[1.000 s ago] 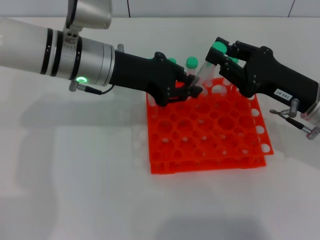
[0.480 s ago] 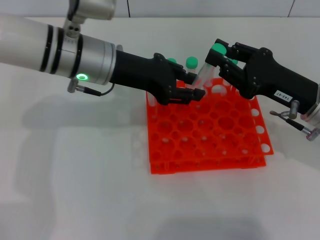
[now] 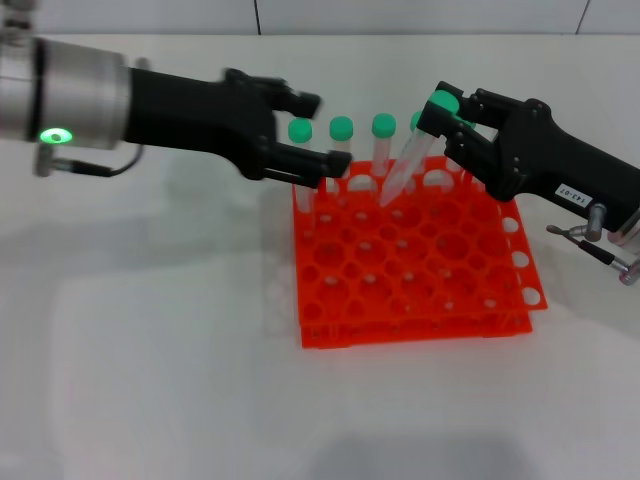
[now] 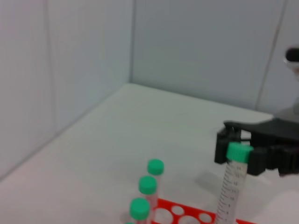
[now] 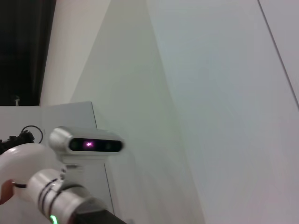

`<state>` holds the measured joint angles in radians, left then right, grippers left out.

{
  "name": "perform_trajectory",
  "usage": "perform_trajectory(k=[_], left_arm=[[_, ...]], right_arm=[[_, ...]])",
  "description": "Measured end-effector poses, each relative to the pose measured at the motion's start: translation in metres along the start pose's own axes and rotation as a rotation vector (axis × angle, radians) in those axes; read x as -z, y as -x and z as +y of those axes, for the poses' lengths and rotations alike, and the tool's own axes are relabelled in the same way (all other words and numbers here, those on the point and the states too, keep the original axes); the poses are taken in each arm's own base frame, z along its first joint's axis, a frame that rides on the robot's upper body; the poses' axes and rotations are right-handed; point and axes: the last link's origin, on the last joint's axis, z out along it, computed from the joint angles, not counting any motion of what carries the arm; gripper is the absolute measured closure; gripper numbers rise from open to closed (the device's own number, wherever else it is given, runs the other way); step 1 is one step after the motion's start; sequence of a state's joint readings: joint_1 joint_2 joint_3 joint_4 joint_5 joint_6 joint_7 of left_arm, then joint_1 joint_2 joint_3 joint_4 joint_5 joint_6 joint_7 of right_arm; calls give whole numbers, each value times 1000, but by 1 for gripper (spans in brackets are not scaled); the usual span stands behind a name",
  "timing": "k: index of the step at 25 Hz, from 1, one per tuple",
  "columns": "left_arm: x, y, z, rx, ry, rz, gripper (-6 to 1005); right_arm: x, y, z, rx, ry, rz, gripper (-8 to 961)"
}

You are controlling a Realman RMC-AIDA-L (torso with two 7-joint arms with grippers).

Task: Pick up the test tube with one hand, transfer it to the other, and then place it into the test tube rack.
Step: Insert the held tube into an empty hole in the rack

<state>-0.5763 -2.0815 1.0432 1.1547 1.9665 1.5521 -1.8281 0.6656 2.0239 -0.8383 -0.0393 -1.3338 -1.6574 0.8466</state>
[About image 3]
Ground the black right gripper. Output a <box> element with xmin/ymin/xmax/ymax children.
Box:
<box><xmin>417</xmin><ymin>81</ymin><xmax>640</xmax><ymax>235</ymax></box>

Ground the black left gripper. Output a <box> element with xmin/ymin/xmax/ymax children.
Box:
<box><xmin>124</xmin><ymin>67</ymin><xmax>353</xmax><ymax>191</ymax></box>

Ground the orange test tube rack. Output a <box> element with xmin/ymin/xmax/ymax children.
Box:
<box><xmin>291</xmin><ymin>155</ymin><xmax>549</xmax><ymax>350</ymax></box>

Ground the silver right gripper stub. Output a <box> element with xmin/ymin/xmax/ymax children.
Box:
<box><xmin>586</xmin><ymin>203</ymin><xmax>607</xmax><ymax>242</ymax></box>

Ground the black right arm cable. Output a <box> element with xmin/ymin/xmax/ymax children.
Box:
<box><xmin>546</xmin><ymin>223</ymin><xmax>640</xmax><ymax>287</ymax></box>

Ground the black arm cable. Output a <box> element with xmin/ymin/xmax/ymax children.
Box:
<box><xmin>33</xmin><ymin>143</ymin><xmax>147</xmax><ymax>178</ymax></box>
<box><xmin>546</xmin><ymin>223</ymin><xmax>640</xmax><ymax>287</ymax></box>

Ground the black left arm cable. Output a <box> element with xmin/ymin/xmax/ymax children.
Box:
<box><xmin>33</xmin><ymin>143</ymin><xmax>147</xmax><ymax>178</ymax></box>

